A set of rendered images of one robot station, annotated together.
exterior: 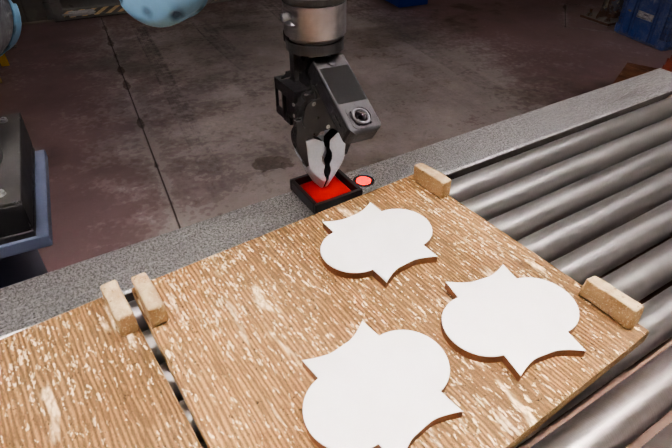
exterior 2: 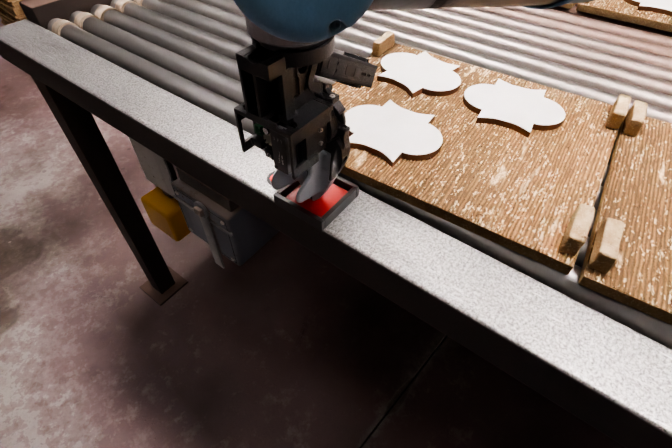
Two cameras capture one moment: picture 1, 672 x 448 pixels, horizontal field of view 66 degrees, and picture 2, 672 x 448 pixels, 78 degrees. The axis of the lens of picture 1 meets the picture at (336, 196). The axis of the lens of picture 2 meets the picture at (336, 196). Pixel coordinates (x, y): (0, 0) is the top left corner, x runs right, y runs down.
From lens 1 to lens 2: 0.81 m
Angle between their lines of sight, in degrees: 78
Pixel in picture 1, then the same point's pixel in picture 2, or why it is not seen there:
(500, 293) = (406, 74)
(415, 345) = (475, 95)
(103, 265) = (561, 344)
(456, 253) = (373, 98)
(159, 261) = (510, 291)
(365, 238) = (396, 133)
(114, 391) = (643, 215)
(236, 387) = (570, 159)
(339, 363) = (516, 118)
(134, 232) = not seen: outside the picture
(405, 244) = (388, 113)
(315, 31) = not seen: hidden behind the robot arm
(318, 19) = not seen: outside the picture
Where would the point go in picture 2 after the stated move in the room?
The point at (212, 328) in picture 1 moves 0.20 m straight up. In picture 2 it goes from (548, 189) to (632, 27)
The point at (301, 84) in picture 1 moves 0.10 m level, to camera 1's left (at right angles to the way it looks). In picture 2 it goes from (304, 106) to (345, 174)
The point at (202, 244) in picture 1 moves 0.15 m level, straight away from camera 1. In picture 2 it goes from (460, 266) to (358, 353)
